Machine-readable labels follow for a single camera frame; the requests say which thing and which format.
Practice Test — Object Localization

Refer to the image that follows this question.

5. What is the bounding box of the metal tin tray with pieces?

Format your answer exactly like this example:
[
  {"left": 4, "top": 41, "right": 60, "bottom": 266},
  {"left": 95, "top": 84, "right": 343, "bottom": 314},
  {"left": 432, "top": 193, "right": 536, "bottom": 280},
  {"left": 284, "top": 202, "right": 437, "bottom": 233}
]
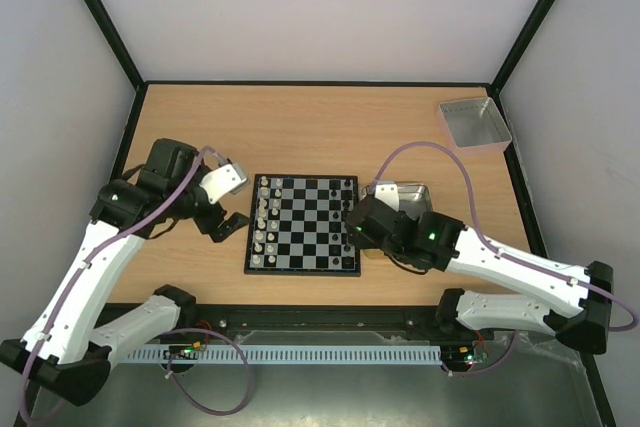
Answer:
[{"left": 359, "top": 181, "right": 434, "bottom": 259}]

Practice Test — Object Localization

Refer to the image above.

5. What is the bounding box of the black white chess board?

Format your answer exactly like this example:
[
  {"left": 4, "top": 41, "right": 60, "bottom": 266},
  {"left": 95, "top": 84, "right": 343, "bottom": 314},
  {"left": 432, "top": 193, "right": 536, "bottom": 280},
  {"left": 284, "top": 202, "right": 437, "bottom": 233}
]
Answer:
[{"left": 244, "top": 173, "right": 361, "bottom": 277}]

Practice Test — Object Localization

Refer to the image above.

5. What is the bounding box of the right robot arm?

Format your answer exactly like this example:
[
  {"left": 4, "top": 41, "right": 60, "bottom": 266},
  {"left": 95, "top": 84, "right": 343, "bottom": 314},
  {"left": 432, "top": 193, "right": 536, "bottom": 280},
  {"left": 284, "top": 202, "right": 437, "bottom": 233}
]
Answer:
[{"left": 346, "top": 196, "right": 613, "bottom": 355}]

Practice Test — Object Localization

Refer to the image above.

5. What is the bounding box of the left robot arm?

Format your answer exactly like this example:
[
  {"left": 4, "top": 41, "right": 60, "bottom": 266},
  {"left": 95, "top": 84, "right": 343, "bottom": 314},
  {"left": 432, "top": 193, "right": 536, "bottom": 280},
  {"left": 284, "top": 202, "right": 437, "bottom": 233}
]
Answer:
[{"left": 1, "top": 138, "right": 248, "bottom": 406}]

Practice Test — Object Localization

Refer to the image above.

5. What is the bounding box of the empty metal tin box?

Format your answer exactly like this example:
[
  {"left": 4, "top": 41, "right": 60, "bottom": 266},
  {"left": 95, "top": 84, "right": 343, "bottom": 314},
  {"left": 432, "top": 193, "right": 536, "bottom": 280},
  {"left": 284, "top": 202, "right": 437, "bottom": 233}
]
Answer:
[{"left": 436, "top": 97, "right": 512, "bottom": 156}]

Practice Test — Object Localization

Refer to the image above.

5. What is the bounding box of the metal sheet front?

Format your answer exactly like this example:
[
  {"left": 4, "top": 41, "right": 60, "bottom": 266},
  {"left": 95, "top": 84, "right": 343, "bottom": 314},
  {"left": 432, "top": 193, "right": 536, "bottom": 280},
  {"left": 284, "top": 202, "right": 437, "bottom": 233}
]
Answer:
[{"left": 34, "top": 331, "right": 602, "bottom": 426}]

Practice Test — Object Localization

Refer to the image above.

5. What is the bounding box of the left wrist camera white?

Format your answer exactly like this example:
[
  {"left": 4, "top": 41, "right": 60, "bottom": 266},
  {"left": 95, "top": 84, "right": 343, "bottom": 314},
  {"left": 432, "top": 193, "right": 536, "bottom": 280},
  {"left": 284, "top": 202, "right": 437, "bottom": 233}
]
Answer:
[{"left": 199, "top": 163, "right": 249, "bottom": 205}]

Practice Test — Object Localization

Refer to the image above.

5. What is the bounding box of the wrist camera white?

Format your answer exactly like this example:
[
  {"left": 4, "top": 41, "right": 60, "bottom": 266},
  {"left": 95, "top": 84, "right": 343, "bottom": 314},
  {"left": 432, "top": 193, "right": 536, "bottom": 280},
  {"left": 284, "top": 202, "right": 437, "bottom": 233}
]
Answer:
[
  {"left": 199, "top": 163, "right": 249, "bottom": 205},
  {"left": 373, "top": 182, "right": 400, "bottom": 211}
]

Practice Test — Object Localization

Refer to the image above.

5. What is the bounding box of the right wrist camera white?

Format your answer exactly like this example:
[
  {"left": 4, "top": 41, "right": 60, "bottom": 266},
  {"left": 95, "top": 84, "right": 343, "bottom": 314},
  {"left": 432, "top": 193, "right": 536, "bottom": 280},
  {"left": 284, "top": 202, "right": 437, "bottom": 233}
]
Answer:
[{"left": 373, "top": 182, "right": 400, "bottom": 211}]

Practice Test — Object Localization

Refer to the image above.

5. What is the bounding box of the black mounting rail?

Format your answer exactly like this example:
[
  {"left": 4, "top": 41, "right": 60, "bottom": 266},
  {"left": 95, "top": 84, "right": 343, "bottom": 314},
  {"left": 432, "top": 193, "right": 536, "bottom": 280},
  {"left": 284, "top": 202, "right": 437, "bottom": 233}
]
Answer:
[{"left": 137, "top": 306, "right": 496, "bottom": 341}]

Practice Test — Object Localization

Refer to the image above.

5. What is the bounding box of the grey slotted cable duct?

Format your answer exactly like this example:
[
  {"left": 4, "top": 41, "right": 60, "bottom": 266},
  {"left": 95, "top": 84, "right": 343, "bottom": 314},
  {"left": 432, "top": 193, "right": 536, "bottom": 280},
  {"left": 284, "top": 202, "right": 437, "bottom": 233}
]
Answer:
[{"left": 124, "top": 344, "right": 441, "bottom": 365}]

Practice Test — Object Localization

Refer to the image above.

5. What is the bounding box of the black aluminium frame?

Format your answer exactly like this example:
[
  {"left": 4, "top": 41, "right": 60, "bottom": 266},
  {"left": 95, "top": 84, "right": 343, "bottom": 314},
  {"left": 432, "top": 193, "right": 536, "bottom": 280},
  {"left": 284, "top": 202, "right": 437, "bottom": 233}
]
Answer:
[{"left": 12, "top": 0, "right": 619, "bottom": 427}]

